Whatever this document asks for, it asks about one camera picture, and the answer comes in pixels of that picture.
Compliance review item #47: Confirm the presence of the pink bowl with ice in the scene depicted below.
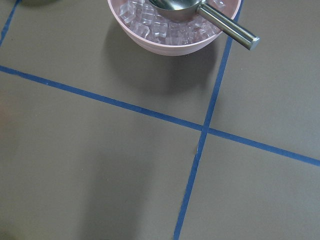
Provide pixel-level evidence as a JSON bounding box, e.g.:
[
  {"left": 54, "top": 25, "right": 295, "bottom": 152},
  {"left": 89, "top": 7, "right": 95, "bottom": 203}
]
[{"left": 107, "top": 0, "right": 243, "bottom": 57}]

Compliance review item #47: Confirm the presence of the metal ice scoop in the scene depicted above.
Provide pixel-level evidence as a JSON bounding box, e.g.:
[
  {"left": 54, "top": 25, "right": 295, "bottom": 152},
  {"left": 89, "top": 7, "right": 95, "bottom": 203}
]
[{"left": 150, "top": 0, "right": 260, "bottom": 51}]

